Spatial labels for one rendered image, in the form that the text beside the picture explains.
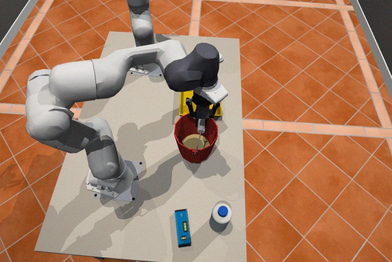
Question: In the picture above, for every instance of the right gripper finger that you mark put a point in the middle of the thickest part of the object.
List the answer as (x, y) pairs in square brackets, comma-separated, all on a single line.
[(214, 110), (191, 111)]

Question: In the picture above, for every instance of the yellow square tray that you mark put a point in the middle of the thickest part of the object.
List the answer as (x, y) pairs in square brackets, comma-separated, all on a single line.
[(183, 108)]

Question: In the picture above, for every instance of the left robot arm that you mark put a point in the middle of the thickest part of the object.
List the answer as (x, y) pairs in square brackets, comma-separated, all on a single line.
[(142, 30)]

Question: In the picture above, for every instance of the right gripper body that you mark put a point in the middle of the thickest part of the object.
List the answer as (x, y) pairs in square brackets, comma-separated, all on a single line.
[(199, 99)]

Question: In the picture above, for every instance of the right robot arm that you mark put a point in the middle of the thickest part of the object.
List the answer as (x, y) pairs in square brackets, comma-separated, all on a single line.
[(51, 93)]

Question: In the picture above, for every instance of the blue spirit level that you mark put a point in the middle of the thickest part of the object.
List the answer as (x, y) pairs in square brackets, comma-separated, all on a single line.
[(183, 236)]

